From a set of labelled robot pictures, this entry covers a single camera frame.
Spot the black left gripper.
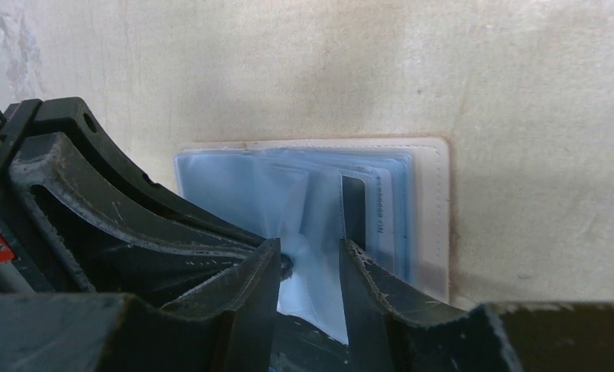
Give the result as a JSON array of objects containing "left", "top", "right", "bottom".
[{"left": 0, "top": 97, "right": 264, "bottom": 307}]

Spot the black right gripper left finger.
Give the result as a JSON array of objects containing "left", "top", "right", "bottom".
[{"left": 0, "top": 239, "right": 281, "bottom": 371}]

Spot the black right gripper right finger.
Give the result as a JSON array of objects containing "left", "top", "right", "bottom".
[{"left": 340, "top": 240, "right": 614, "bottom": 371}]

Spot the silver card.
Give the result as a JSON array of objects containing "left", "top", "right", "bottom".
[{"left": 341, "top": 174, "right": 396, "bottom": 261}]

